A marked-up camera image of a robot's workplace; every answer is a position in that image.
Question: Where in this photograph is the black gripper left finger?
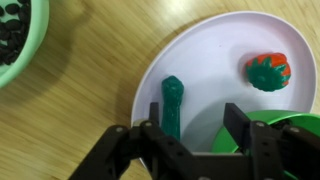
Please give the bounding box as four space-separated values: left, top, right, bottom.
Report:
69 103 200 180

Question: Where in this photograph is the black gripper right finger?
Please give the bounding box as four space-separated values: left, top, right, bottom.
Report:
199 102 320 180

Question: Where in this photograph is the green toy vegetable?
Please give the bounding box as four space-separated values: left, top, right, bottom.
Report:
161 76 184 140

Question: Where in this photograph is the pink round plate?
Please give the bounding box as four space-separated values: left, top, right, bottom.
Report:
131 11 317 152

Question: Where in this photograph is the dark green bowl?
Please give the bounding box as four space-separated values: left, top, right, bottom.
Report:
211 109 320 180

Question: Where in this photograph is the red toy strawberry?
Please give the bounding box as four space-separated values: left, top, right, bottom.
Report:
244 53 291 92

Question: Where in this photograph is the light green bowl with beans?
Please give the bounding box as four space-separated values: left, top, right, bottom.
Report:
0 0 49 87

